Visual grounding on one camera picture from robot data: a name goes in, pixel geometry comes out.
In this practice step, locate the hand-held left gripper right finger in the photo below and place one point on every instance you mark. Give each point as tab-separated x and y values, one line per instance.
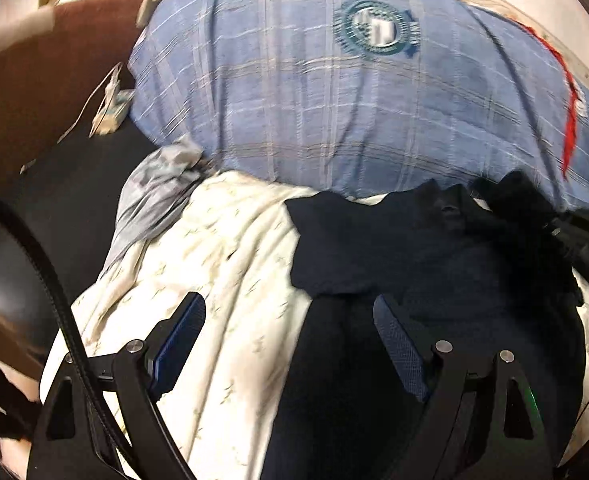
402	355

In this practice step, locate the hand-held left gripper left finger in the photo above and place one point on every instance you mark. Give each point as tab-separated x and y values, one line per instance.
180	342

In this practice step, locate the black garment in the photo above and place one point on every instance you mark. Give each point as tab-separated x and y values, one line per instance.
399	255

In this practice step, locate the white leaf-print duvet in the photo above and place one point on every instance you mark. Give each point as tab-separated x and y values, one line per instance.
224	260

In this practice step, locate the red fringe strip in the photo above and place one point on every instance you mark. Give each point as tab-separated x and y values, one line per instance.
569	110

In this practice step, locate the grey cloth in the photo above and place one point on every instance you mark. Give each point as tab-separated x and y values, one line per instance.
149	185

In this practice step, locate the black rounded object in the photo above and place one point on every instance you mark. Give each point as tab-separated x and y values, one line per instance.
9	290

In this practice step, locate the black mat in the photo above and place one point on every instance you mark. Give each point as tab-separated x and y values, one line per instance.
74	185

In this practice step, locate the blue plaid pillow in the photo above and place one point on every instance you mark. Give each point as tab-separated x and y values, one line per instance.
284	100

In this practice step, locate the brown headboard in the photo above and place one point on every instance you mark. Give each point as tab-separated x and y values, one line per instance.
29	95

